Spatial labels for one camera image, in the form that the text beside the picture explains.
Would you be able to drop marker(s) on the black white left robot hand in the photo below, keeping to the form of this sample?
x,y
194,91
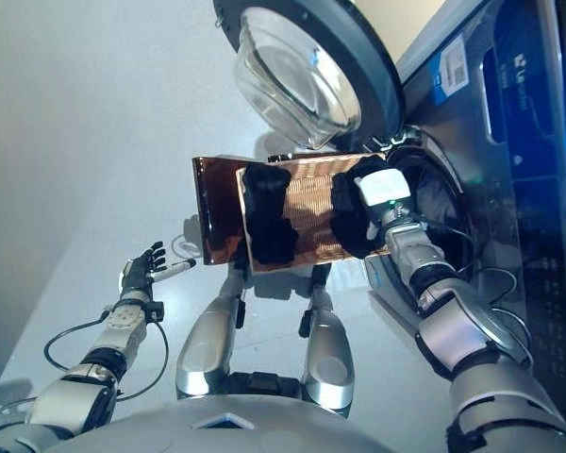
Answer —
x,y
139,273

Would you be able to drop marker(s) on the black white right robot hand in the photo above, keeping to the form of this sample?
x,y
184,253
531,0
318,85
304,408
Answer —
x,y
384,189

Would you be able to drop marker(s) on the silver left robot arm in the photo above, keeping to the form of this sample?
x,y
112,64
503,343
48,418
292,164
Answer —
x,y
75,401

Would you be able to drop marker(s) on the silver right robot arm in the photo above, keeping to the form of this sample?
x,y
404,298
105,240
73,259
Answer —
x,y
453,330

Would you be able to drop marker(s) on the grey drum washing machine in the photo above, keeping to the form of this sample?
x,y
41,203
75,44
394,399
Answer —
x,y
500,198

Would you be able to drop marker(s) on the round washing machine door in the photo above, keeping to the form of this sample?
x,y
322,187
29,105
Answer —
x,y
287,80

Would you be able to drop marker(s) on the wicker laundry basket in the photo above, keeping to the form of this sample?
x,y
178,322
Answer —
x,y
311,207

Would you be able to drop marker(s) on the brown acrylic stool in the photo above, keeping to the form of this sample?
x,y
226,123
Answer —
x,y
214,212

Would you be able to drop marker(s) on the silver left robot leg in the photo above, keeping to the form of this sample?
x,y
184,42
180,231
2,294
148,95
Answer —
x,y
207,349

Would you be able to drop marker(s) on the silver robot leg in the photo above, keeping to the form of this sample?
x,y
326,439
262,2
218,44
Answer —
x,y
207,349
327,358

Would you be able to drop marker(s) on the white counter cabinet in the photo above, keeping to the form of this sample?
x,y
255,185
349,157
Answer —
x,y
396,23

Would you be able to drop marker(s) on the grey robot torso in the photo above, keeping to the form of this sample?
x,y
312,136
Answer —
x,y
226,429

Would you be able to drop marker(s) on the silver right robot leg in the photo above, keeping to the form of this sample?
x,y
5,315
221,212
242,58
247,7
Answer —
x,y
327,358

